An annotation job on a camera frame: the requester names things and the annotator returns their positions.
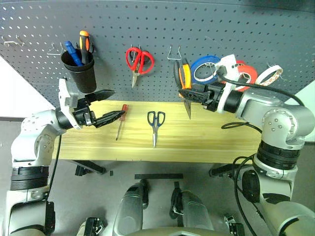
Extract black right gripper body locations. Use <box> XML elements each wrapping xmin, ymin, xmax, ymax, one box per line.
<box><xmin>202</xmin><ymin>83</ymin><xmax>225</xmax><ymax>112</ymax></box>

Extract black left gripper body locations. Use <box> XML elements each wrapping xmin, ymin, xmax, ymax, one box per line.
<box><xmin>72</xmin><ymin>97</ymin><xmax>97</xmax><ymax>127</ymax></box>

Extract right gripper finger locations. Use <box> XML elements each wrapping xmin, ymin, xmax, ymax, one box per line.
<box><xmin>178</xmin><ymin>88</ymin><xmax>207</xmax><ymax>98</ymax></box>
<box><xmin>182</xmin><ymin>95</ymin><xmax>210</xmax><ymax>106</ymax></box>

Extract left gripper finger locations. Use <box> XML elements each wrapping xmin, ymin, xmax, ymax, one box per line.
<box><xmin>86</xmin><ymin>89</ymin><xmax>116</xmax><ymax>103</ymax></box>
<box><xmin>92</xmin><ymin>110</ymin><xmax>127</xmax><ymax>129</ymax></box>

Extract orange handled long-nose pliers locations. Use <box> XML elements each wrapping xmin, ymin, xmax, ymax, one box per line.
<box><xmin>172</xmin><ymin>57</ymin><xmax>193</xmax><ymax>120</ymax></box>

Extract blue tape roll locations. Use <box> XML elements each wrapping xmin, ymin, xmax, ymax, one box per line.
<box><xmin>190</xmin><ymin>55</ymin><xmax>222</xmax><ymax>86</ymax></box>

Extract red tape roll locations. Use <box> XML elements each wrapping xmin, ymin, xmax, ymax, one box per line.
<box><xmin>230</xmin><ymin>60</ymin><xmax>259</xmax><ymax>92</ymax></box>

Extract white tape roll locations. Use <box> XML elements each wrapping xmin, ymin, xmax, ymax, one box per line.
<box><xmin>254</xmin><ymin>64</ymin><xmax>284</xmax><ymax>87</ymax></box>

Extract dark grey metal pegboard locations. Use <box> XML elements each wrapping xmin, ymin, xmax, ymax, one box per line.
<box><xmin>0</xmin><ymin>0</ymin><xmax>315</xmax><ymax>103</ymax></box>

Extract black floor tape strip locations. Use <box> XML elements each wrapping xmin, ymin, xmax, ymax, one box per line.
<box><xmin>134</xmin><ymin>173</ymin><xmax>184</xmax><ymax>180</ymax></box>

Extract black plastic tool cup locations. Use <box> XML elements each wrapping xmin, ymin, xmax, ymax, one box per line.
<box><xmin>61</xmin><ymin>48</ymin><xmax>97</xmax><ymax>94</ymax></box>

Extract orange and black screwdriver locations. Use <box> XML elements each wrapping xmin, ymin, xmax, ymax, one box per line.
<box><xmin>78</xmin><ymin>30</ymin><xmax>92</xmax><ymax>65</ymax></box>

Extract black table leg foot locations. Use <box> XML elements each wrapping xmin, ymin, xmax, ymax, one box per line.
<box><xmin>72</xmin><ymin>160</ymin><xmax>107</xmax><ymax>176</ymax></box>
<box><xmin>208</xmin><ymin>163</ymin><xmax>235</xmax><ymax>178</ymax></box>

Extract silver left robot leg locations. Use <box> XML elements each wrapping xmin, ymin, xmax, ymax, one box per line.
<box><xmin>112</xmin><ymin>178</ymin><xmax>150</xmax><ymax>236</ymax></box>

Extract silver robot leg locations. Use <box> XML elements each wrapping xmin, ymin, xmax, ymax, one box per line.
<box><xmin>112</xmin><ymin>178</ymin><xmax>150</xmax><ymax>236</ymax></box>
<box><xmin>169</xmin><ymin>181</ymin><xmax>215</xmax><ymax>232</ymax></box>

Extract black left robot foot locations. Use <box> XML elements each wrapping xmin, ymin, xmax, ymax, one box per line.
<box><xmin>78</xmin><ymin>217</ymin><xmax>106</xmax><ymax>236</ymax></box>

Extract black robot foot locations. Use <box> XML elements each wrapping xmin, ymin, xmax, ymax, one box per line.
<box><xmin>223</xmin><ymin>214</ymin><xmax>246</xmax><ymax>236</ymax></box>
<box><xmin>78</xmin><ymin>217</ymin><xmax>106</xmax><ymax>236</ymax></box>

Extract silver right robot leg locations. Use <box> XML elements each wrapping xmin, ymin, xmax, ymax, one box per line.
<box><xmin>169</xmin><ymin>181</ymin><xmax>215</xmax><ymax>232</ymax></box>

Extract black right robot foot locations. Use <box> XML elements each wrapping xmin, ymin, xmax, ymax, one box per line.
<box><xmin>223</xmin><ymin>214</ymin><xmax>246</xmax><ymax>236</ymax></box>

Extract red handled slim screwdriver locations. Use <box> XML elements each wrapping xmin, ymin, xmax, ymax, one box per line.
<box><xmin>115</xmin><ymin>104</ymin><xmax>129</xmax><ymax>142</ymax></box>

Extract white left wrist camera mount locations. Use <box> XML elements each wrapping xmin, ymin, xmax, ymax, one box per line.
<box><xmin>58</xmin><ymin>78</ymin><xmax>83</xmax><ymax>130</ymax></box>

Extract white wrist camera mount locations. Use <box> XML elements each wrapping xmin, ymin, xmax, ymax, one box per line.
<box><xmin>58</xmin><ymin>78</ymin><xmax>83</xmax><ymax>130</ymax></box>
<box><xmin>215</xmin><ymin>54</ymin><xmax>241</xmax><ymax>114</ymax></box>

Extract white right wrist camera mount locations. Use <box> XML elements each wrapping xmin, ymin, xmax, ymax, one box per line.
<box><xmin>215</xmin><ymin>54</ymin><xmax>241</xmax><ymax>114</ymax></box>

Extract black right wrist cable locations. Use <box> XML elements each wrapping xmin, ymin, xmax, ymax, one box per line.
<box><xmin>217</xmin><ymin>67</ymin><xmax>305</xmax><ymax>107</ymax></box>

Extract dark blue handled scissors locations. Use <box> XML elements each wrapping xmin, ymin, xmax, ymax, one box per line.
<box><xmin>147</xmin><ymin>111</ymin><xmax>166</xmax><ymax>149</ymax></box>

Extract red handled scissors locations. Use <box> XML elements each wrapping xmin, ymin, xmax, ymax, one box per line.
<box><xmin>125</xmin><ymin>47</ymin><xmax>156</xmax><ymax>89</ymax></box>

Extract blue handled screwdriver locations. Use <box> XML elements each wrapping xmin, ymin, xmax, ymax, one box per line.
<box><xmin>64</xmin><ymin>40</ymin><xmax>85</xmax><ymax>67</ymax></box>

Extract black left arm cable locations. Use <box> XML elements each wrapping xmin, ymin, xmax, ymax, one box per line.
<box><xmin>47</xmin><ymin>133</ymin><xmax>63</xmax><ymax>198</ymax></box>

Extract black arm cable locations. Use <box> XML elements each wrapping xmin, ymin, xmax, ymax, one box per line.
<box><xmin>220</xmin><ymin>121</ymin><xmax>263</xmax><ymax>236</ymax></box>
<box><xmin>47</xmin><ymin>133</ymin><xmax>63</xmax><ymax>198</ymax></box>

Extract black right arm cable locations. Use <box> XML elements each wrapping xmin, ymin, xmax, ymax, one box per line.
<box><xmin>220</xmin><ymin>121</ymin><xmax>263</xmax><ymax>236</ymax></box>

